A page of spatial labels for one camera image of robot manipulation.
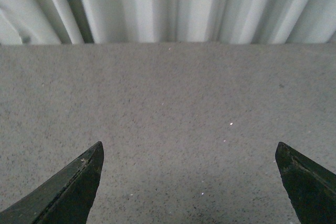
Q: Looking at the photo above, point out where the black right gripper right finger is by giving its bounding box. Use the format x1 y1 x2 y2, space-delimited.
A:
275 142 335 223

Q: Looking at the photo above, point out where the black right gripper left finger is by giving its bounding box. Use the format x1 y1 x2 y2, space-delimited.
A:
1 141 104 223

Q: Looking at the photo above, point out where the grey pleated curtain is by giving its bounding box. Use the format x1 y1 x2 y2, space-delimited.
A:
1 0 335 45

